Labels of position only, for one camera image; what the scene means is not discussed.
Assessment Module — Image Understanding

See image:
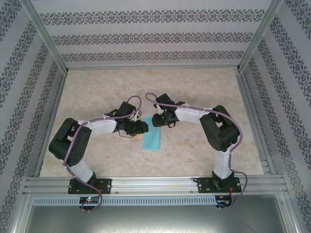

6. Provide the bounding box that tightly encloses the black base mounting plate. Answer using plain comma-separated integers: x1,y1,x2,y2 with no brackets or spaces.
197,177,242,194
68,178,113,195

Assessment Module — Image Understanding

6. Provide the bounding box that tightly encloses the grey slotted cable duct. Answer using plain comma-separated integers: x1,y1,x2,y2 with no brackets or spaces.
33,196,217,206

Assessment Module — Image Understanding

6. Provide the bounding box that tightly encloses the wide aluminium base rail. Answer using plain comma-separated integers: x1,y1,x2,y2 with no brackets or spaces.
23,176,289,195

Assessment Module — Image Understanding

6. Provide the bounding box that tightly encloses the purple cable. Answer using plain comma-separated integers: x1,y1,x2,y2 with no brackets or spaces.
63,95,143,213
145,92,250,212

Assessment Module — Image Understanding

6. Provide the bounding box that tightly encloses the teal cloth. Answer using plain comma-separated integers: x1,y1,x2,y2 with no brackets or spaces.
142,116,161,150

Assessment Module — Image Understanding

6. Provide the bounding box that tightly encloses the aluminium frame post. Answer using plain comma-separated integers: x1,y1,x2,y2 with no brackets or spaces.
237,0,285,72
20,0,69,73

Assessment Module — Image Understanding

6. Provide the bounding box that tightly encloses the thin aluminium wall rail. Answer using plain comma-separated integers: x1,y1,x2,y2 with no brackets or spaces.
65,64,241,71

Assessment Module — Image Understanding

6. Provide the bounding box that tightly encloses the grey sheet metal panel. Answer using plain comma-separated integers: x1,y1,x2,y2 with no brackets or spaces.
14,194,299,233

